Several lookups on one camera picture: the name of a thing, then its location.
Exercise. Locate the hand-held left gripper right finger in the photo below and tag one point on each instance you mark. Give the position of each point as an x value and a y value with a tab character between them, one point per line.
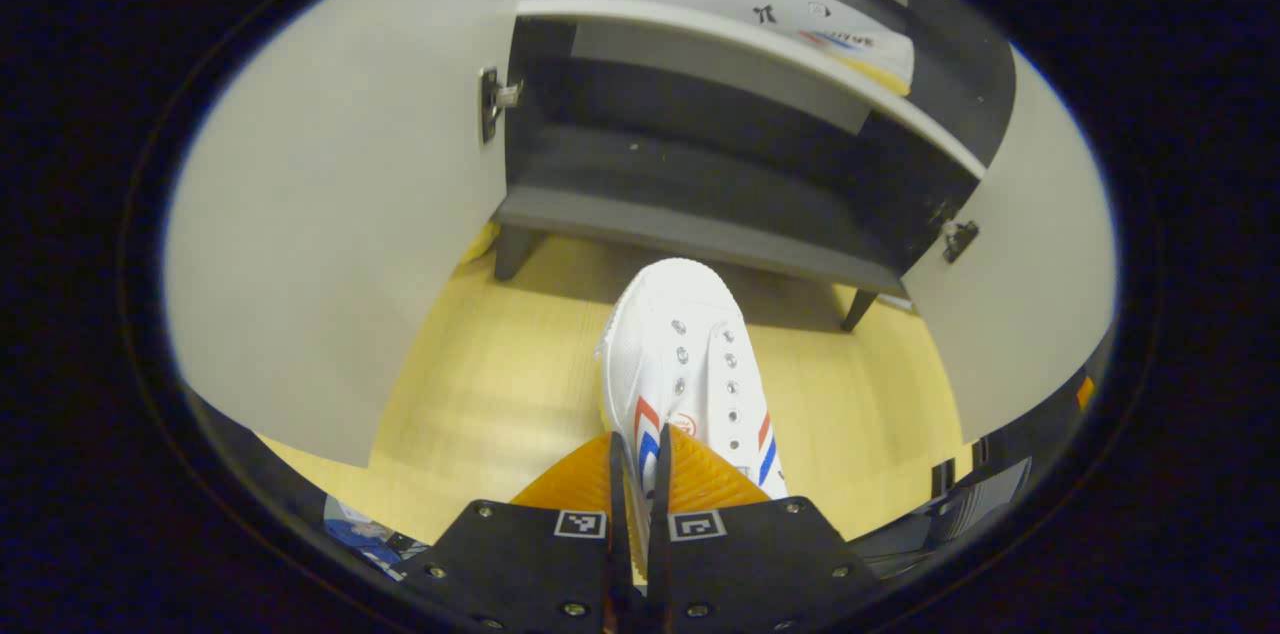
760	574

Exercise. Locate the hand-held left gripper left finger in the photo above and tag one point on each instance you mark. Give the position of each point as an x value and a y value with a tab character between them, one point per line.
520	574

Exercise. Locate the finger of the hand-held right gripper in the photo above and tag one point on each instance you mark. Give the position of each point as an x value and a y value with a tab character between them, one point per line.
1085	392

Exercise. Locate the white cabinet door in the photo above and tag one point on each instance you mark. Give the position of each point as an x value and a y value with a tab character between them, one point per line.
330	214
1030	294

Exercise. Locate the white sneaker shoe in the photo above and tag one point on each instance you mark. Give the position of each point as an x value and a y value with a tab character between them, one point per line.
690	334
880	64

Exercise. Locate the white shoe cabinet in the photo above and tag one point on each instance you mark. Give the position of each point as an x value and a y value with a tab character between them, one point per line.
700	154

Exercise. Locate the metal door hinge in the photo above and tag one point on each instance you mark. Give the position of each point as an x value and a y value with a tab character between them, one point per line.
490	104
960	239

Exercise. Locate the white cabinet shelf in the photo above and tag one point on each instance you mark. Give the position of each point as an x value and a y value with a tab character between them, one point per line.
700	54

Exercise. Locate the dark object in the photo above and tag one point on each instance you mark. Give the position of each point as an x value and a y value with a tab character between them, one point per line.
985	499

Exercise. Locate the blue white object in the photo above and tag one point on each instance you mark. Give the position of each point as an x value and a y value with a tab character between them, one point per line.
360	534

